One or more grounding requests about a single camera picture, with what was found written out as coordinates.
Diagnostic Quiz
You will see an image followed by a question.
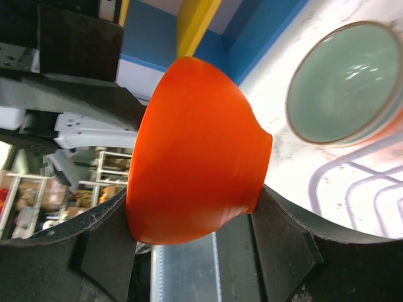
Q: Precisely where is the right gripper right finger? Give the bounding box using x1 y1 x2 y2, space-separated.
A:
252 186 402 301

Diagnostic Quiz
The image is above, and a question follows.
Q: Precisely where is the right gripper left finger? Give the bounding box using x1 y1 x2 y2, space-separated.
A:
1 189 136 301

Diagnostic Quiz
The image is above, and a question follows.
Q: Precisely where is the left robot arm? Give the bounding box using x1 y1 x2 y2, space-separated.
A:
1 1 145 160

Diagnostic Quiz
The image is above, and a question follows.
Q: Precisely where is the pale green ceramic bowl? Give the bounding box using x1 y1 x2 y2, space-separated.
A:
286 21 402 147

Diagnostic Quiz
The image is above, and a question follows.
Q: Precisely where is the blue pink yellow shelf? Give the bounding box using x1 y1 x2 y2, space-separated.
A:
116 1 307 100

